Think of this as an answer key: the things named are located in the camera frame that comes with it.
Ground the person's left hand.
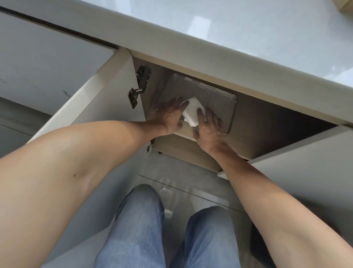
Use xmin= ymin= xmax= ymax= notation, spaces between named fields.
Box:
xmin=146 ymin=97 xmax=191 ymax=137

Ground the person's right hand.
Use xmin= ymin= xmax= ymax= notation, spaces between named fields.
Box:
xmin=192 ymin=107 xmax=230 ymax=154

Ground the white paper towel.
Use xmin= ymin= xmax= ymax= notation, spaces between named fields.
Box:
xmin=179 ymin=97 xmax=206 ymax=128

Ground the person's right forearm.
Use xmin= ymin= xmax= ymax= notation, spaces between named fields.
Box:
xmin=201 ymin=143 xmax=353 ymax=268

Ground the person's left forearm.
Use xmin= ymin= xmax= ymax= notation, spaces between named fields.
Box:
xmin=0 ymin=120 xmax=166 ymax=268

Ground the white open cabinet door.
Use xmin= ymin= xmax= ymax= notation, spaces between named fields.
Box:
xmin=217 ymin=124 xmax=353 ymax=249
xmin=27 ymin=47 xmax=155 ymax=268

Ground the wooden cabinet body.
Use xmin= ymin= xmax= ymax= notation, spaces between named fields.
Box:
xmin=132 ymin=57 xmax=338 ymax=173

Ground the person's right leg in jeans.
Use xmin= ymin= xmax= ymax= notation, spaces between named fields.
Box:
xmin=169 ymin=206 xmax=242 ymax=268

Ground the person's leg in jeans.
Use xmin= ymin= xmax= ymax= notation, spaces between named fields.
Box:
xmin=93 ymin=184 xmax=166 ymax=268
xmin=169 ymin=206 xmax=242 ymax=268

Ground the person's left leg in jeans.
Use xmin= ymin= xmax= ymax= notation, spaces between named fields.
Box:
xmin=93 ymin=184 xmax=166 ymax=268

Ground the white closed cabinet front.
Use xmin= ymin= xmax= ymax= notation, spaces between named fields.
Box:
xmin=0 ymin=11 xmax=117 ymax=116

